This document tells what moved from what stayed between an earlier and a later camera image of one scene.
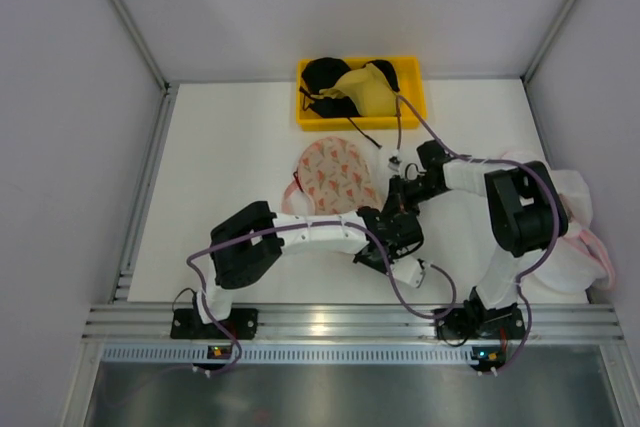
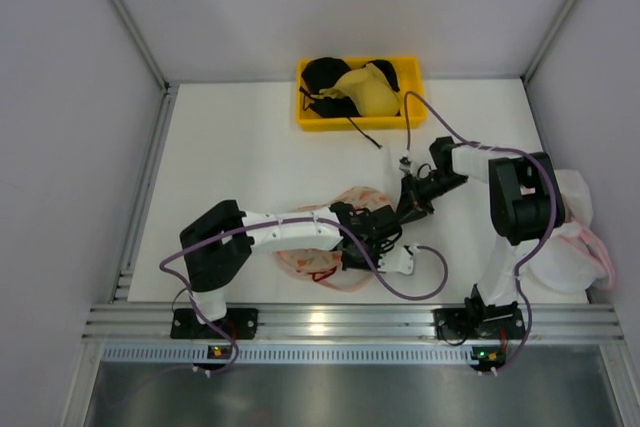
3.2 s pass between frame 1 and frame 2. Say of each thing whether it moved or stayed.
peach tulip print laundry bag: moved
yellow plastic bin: stayed
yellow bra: stayed
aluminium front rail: stayed
